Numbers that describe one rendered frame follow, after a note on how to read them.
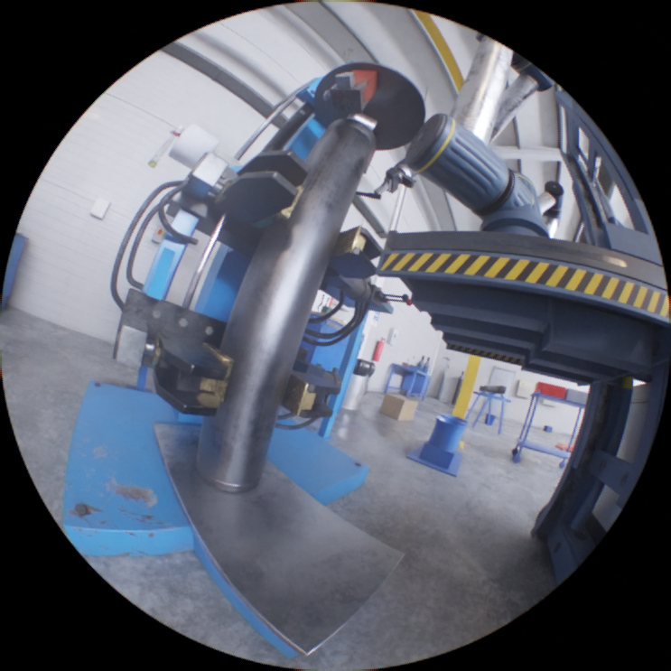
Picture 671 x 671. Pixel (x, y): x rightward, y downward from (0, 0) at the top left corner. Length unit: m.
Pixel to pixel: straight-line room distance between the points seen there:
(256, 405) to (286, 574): 0.41
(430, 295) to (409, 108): 0.95
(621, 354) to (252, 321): 0.94
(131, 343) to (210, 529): 0.45
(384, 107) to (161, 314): 1.28
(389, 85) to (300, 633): 1.67
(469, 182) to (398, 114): 0.75
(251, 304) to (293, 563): 0.61
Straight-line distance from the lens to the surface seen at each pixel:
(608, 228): 0.65
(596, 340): 0.69
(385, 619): 0.75
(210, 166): 0.65
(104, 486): 0.71
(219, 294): 0.97
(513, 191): 0.70
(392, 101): 1.27
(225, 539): 0.59
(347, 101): 0.97
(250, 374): 0.54
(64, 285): 2.66
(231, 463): 0.64
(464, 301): 0.65
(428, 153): 0.59
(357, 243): 0.66
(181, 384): 0.48
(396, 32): 6.57
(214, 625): 0.64
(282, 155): 0.54
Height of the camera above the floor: 0.62
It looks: 5 degrees up
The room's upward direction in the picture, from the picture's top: 18 degrees clockwise
